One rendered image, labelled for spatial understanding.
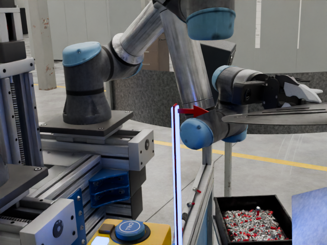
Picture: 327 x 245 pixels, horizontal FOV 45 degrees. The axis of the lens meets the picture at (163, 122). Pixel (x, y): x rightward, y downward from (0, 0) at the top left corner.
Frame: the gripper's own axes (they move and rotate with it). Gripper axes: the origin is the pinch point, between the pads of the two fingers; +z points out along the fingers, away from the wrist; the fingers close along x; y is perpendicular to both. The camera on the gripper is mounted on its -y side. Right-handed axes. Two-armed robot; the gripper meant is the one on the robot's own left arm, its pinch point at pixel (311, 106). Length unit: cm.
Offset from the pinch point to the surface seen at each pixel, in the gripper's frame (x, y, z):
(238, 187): 107, 119, -182
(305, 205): 17.6, -2.5, 5.1
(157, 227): 14.4, -34.4, 10.0
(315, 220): 18.8, -3.3, 8.5
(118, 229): 14.0, -40.1, 9.8
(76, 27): 11, 160, -1031
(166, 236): 14.7, -34.0, 12.1
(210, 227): 54, 13, -50
